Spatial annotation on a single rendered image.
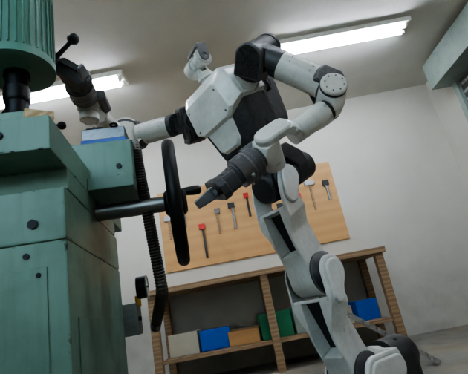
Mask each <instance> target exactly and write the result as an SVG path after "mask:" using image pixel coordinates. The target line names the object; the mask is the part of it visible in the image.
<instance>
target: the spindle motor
mask: <svg viewBox="0 0 468 374"><path fill-rule="evenodd" d="M10 67H17V68H22V69H25V70H26V71H28V72H29V73H30V82H29V89H30V90H31V93H33V92H38V91H43V90H45V89H47V88H49V87H50V86H52V84H53V83H55V81H56V55H55V37H54V18H53V0H0V89H2V88H3V86H4V79H3V70H4V69H5V68H10Z"/></svg>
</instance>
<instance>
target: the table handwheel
mask: <svg viewBox="0 0 468 374"><path fill-rule="evenodd" d="M161 152H162V160H163V172H164V177H165V184H166V191H165V192H164V193H163V196H162V197H152V198H148V199H145V200H131V201H126V202H120V203H110V204H105V205H99V206H95V217H96V219H97V221H98V222H100V221H105V220H114V219H120V218H125V217H134V216H140V215H143V212H145V211H150V212H151V213H152V214H154V213H160V212H166V214H167V215H168V216H170V220H171V225H172V234H173V239H174V244H175V252H176V256H177V260H178V263H179V264H180V265H181V266H187V265H188V264H189V262H190V254H189V244H188V237H187V232H186V222H185V217H184V215H185V214H186V213H187V212H188V205H187V199H186V191H185V190H184V189H183V188H181V186H180V180H179V176H178V166H177V160H176V156H175V147H174V143H173V141H171V140H170V139H165V140H164V141H163V142H162V143H161Z"/></svg>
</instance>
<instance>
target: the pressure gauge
mask: <svg viewBox="0 0 468 374"><path fill-rule="evenodd" d="M147 286H148V287H147ZM135 289H136V296H135V297H134V298H135V303H138V307H140V306H142V304H141V299H143V298H149V281H148V278H147V275H144V276H139V277H136V278H135Z"/></svg>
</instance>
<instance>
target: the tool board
mask: <svg viewBox="0 0 468 374"><path fill-rule="evenodd" d="M200 187H201V193H200V194H196V195H187V196H186V199H187V205H188V212H187V213H186V214H185V215H184V217H185V222H186V232H187V237H188V244H189V254H190V262H189V264H188V265H187V266H181V265H180V264H179V263H178V260H177V256H176V252H175V244H174V239H173V234H172V225H171V220H170V216H168V215H167V214H166V212H160V213H159V217H160V228H161V234H162V241H163V252H164V258H165V264H166V273H170V272H178V271H182V270H186V269H193V268H198V267H202V266H208V265H213V264H217V263H224V262H228V261H233V260H240V259H244V258H249V257H255V256H259V255H267V254H271V253H275V252H276V251H275V249H274V248H273V246H272V244H271V243H270V241H269V240H268V239H267V238H266V237H265V236H264V235H263V233H262V232H261V229H260V226H259V222H258V220H257V217H256V213H255V210H254V206H253V194H252V184H251V185H250V186H248V187H247V188H245V187H243V186H242V187H241V188H239V189H238V190H236V191H235V192H234V193H233V195H232V196H231V197H230V198H229V199H228V200H213V201H212V202H211V203H208V204H207V205H205V206H204V207H202V208H200V209H199V208H198V207H197V206H196V205H195V201H196V200H197V199H198V198H199V197H200V196H201V195H202V194H203V193H204V192H205V191H206V190H207V188H206V186H205V185H203V186H200ZM299 196H300V197H301V198H302V201H303V203H304V204H305V211H306V215H307V220H308V222H309V224H310V226H311V228H312V230H313V233H314V234H315V235H316V238H317V240H318V241H319V243H320V244H322V243H329V242H333V241H338V240H344V239H348V238H350V236H349V233H348V229H347V226H346V223H345V218H344V215H343V212H342V207H341V205H340V201H339V197H338V194H337V189H336V186H335V183H334V179H333V176H332V173H331V168H330V165H329V162H324V163H317V164H316V170H315V173H314V174H313V176H312V177H310V178H308V179H307V180H306V181H304V182H303V183H301V184H300V185H299Z"/></svg>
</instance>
